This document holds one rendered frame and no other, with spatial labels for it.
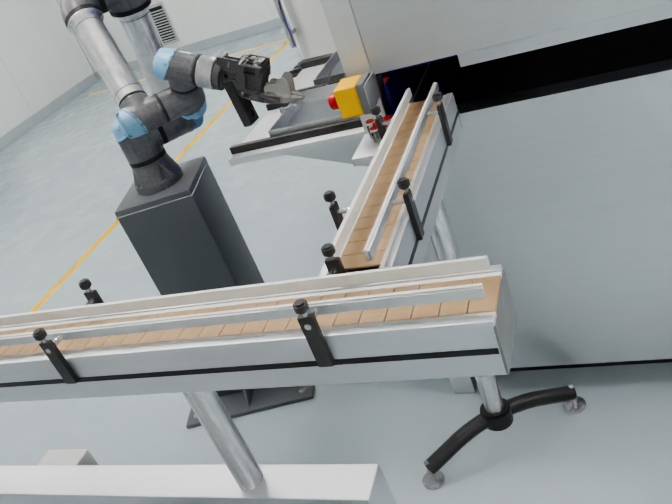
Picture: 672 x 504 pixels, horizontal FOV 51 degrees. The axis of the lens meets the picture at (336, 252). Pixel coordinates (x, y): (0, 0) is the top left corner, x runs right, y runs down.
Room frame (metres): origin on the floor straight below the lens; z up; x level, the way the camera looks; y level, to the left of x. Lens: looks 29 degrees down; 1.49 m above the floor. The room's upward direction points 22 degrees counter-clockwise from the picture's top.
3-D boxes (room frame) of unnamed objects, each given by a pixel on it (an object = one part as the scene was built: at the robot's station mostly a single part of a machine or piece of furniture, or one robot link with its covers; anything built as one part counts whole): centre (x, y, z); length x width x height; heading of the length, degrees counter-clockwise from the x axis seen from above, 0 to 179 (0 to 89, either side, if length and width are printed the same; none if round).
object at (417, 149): (1.23, -0.17, 0.92); 0.69 x 0.15 x 0.16; 153
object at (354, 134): (2.01, -0.20, 0.87); 0.70 x 0.48 x 0.02; 153
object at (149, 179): (2.11, 0.42, 0.84); 0.15 x 0.15 x 0.10
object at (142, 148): (2.11, 0.42, 0.96); 0.13 x 0.12 x 0.14; 106
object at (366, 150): (1.52, -0.20, 0.87); 0.14 x 0.13 x 0.02; 63
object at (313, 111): (1.84, -0.16, 0.90); 0.34 x 0.26 x 0.04; 62
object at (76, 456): (1.31, 0.75, 0.50); 0.12 x 0.05 x 0.09; 63
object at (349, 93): (1.55, -0.17, 1.00); 0.08 x 0.07 x 0.07; 63
